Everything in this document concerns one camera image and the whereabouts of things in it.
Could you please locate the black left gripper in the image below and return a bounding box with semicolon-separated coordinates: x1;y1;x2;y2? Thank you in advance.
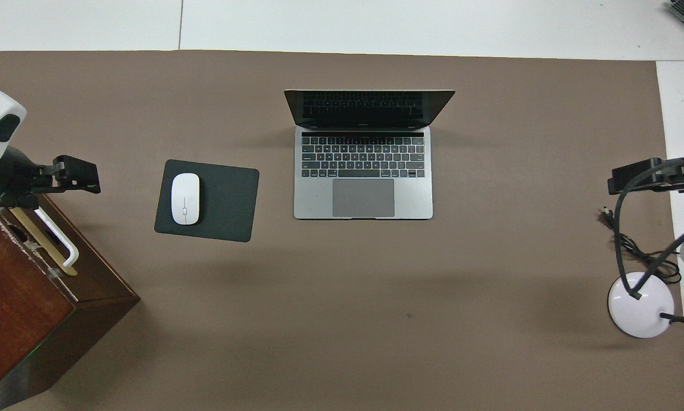
0;146;102;211

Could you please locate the silver grey laptop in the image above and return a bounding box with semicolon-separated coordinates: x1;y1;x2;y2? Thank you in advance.
284;89;456;220

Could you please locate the white computer mouse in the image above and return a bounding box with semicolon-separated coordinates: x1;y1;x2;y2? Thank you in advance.
171;173;201;225

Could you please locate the white desk lamp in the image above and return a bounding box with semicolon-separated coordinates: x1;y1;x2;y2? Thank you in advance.
607;234;684;339

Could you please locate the black mouse pad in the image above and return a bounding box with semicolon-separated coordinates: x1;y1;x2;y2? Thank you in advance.
154;159;260;243

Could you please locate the dark wooden box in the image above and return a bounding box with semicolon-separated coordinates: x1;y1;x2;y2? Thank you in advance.
0;194;141;411

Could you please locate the brown table mat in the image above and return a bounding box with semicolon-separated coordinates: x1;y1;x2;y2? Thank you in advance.
0;50;684;411

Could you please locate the white box handle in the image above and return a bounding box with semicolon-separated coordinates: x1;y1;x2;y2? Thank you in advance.
34;207;79;268

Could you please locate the black lamp power cable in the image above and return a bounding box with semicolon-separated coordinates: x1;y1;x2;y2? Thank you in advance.
600;205;684;320

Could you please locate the brass handle plate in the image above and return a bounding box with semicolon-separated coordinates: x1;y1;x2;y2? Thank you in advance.
8;207;78;277

